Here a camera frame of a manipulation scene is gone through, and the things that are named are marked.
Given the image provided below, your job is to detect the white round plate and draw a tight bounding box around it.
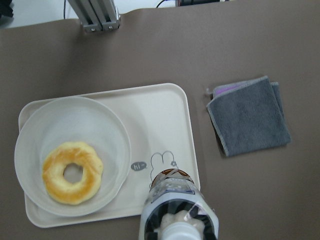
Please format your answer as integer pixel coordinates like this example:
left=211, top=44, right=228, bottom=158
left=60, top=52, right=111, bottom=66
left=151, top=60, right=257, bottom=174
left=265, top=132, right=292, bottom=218
left=14, top=96, right=131, bottom=217

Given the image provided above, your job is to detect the glazed donut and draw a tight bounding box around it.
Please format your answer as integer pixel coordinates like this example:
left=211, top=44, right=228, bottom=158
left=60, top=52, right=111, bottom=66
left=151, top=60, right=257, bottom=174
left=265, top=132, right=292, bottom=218
left=42, top=141, right=104, bottom=205

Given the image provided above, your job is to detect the tea bottle white cap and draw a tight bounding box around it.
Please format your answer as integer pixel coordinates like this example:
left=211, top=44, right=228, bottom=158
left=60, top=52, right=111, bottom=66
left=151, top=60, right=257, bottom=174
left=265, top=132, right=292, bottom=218
left=138, top=168, right=219, bottom=240

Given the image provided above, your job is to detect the aluminium frame post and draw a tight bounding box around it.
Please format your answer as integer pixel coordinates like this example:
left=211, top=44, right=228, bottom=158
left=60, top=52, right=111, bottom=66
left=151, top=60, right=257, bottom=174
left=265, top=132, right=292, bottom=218
left=63, top=0, right=121, bottom=33

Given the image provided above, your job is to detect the cream rabbit tray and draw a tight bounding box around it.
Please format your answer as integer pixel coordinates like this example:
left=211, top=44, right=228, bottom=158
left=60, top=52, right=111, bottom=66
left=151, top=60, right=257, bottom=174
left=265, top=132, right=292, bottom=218
left=18, top=83, right=200, bottom=228

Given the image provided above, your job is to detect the grey folded cloth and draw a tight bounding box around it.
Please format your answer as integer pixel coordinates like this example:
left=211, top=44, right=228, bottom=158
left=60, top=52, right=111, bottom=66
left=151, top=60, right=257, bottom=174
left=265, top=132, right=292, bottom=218
left=206, top=76, right=292, bottom=157

